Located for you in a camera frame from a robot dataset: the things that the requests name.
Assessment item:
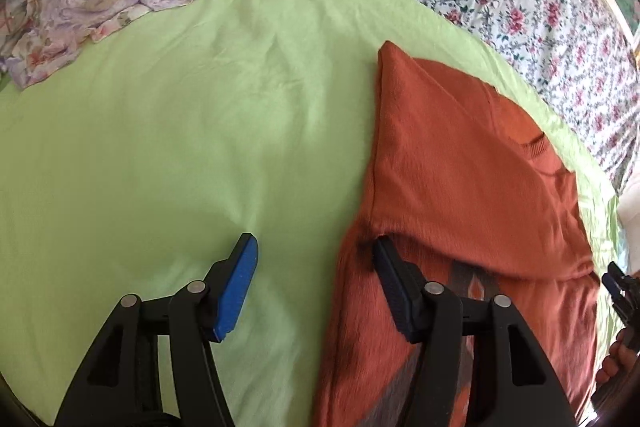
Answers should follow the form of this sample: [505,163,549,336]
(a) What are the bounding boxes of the person's right hand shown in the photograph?
[596,329,637,387]

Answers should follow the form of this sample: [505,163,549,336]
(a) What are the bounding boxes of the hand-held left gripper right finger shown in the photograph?
[372,235,576,427]

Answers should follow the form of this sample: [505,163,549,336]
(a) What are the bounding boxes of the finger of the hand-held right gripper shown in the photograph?
[601,261,626,304]

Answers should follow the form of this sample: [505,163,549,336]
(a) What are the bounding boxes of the orange knit sweater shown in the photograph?
[311,39,603,427]

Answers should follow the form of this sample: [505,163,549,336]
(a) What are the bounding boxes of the light green bed sheet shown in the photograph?
[0,0,626,427]

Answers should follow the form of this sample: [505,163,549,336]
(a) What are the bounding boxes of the white cloth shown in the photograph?
[617,177,640,260]

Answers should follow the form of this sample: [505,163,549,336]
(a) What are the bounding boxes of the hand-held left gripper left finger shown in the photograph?
[52,233,259,427]

